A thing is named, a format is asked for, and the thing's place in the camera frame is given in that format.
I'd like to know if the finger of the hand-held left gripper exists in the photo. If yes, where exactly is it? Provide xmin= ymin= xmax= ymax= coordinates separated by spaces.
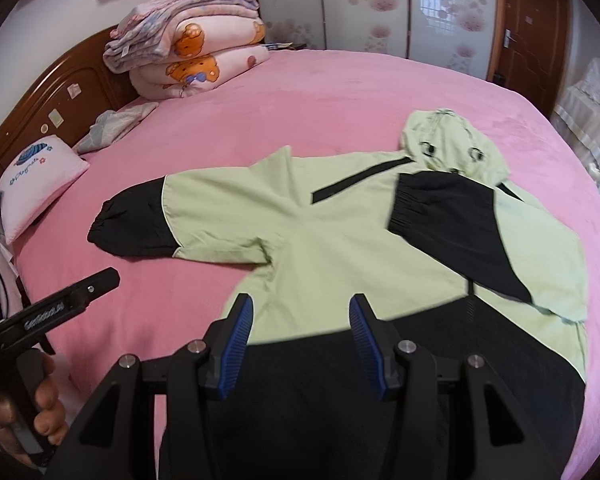
xmin=72 ymin=267 xmax=120 ymax=311

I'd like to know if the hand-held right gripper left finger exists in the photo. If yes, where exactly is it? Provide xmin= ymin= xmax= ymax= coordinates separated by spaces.
xmin=45 ymin=292 xmax=254 ymax=480

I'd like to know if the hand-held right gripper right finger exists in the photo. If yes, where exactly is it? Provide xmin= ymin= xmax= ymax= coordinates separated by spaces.
xmin=348 ymin=293 xmax=556 ymax=480

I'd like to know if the green and black hooded jacket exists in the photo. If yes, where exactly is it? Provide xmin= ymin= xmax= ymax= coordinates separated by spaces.
xmin=86 ymin=107 xmax=588 ymax=480

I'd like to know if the person's left hand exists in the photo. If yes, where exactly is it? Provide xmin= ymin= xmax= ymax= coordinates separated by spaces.
xmin=0 ymin=350 xmax=70 ymax=467

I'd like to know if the pink embroidered pillow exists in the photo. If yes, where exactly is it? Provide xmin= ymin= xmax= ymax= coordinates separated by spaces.
xmin=0 ymin=135 xmax=91 ymax=246

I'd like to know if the pale patterned cloth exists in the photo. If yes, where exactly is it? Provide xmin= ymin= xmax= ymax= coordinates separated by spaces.
xmin=72 ymin=101 xmax=160 ymax=156

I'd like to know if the wooden headboard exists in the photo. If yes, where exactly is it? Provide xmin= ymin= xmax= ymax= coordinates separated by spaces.
xmin=0 ymin=25 xmax=141 ymax=191

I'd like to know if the folded pink bear-print quilt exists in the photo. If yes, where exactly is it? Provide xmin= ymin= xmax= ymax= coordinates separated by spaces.
xmin=130 ymin=17 xmax=271 ymax=101

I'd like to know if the pink bed blanket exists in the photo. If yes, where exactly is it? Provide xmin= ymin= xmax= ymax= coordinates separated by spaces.
xmin=10 ymin=49 xmax=600 ymax=480

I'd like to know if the stack of folded pink quilts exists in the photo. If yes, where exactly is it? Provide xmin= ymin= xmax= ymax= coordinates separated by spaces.
xmin=103 ymin=0 xmax=261 ymax=73

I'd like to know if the dark bedside clutter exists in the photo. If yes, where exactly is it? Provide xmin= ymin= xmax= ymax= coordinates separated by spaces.
xmin=265 ymin=40 xmax=311 ymax=53

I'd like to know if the floral sliding-door wardrobe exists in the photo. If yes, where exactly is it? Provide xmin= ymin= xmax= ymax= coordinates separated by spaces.
xmin=240 ymin=0 xmax=501 ymax=81

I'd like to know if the brown wooden door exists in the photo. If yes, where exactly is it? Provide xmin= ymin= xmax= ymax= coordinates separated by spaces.
xmin=485 ymin=0 xmax=573 ymax=116

